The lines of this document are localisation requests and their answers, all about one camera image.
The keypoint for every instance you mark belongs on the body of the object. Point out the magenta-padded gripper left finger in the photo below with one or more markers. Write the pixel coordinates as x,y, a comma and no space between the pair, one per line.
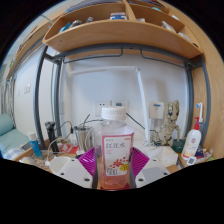
75,171

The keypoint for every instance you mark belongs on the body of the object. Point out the tree creature figurine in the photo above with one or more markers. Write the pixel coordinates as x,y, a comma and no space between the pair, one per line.
171,120

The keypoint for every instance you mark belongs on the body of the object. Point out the white wall box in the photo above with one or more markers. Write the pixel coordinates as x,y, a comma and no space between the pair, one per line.
156,110

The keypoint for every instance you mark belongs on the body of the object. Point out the clear pink drink bottle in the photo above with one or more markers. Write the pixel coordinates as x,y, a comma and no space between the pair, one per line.
114,146

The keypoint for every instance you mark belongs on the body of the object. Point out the wooden shelf unit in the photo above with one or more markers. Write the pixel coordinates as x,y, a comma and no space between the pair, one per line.
116,33

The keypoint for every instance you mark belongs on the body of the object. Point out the white desk lamp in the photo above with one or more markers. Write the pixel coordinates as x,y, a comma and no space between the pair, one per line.
141,100

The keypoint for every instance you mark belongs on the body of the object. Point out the white plastic bag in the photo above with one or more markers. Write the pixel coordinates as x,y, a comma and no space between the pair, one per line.
163,156

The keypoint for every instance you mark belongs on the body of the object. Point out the stainless steel cup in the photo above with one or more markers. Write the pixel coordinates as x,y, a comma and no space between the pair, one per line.
83,138

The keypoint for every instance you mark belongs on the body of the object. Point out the grey metal desk frame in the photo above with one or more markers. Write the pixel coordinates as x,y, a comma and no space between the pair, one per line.
100,47

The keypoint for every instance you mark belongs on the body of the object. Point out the clear spray bottle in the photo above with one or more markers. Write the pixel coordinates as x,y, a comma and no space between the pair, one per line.
200,111

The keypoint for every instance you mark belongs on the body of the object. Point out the white pump bottle red cap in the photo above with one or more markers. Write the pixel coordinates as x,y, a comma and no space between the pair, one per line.
191,143

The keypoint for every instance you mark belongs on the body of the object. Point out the teal bed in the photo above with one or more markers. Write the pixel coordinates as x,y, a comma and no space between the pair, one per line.
10,136

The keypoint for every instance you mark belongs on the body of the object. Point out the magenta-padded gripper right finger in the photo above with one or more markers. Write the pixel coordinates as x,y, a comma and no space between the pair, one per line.
151,171

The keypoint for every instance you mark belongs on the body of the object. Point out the black electric shaver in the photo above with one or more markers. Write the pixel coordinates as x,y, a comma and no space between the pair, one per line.
51,135

